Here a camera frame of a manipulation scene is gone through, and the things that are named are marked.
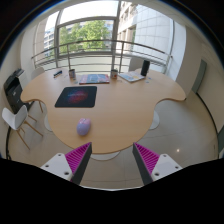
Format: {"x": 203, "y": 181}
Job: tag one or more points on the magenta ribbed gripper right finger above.
{"x": 153, "y": 166}

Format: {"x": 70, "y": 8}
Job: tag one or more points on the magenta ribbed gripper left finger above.
{"x": 70, "y": 166}

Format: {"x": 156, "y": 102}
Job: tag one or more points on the lilac computer mouse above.
{"x": 83, "y": 126}

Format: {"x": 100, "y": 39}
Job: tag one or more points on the black galaxy mouse pad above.
{"x": 77, "y": 97}

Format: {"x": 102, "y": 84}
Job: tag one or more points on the wooden curved table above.
{"x": 122, "y": 114}

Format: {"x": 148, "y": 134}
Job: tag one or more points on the white chair wooden legs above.
{"x": 15, "y": 121}

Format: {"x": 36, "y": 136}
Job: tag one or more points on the red blue magazine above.
{"x": 94, "y": 79}

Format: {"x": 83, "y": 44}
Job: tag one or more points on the left patterned mug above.
{"x": 72, "y": 73}

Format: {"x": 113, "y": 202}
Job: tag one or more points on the patterned mug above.
{"x": 114, "y": 74}
{"x": 72, "y": 73}

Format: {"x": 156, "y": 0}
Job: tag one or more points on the light open booklet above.
{"x": 131, "y": 76}

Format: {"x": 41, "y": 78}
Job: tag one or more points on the right patterned mug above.
{"x": 114, "y": 74}

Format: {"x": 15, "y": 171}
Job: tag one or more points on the black speaker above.
{"x": 145, "y": 67}

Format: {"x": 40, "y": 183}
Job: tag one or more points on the metal balcony railing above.
{"x": 99, "y": 56}

